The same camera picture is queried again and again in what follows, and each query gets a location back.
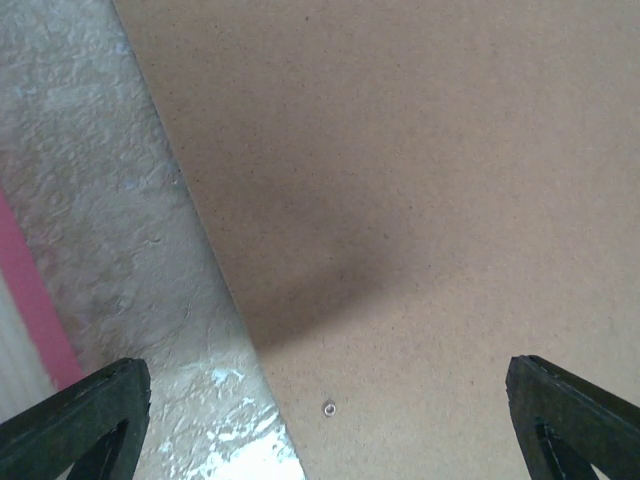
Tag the brown cardboard backing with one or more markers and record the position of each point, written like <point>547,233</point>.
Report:
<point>402,196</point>

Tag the pink picture frame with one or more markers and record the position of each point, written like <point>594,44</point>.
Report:
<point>34,304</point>

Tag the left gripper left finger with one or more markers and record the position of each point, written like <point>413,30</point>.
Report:
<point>93,429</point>

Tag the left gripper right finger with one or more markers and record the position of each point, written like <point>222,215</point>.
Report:
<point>567,427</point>

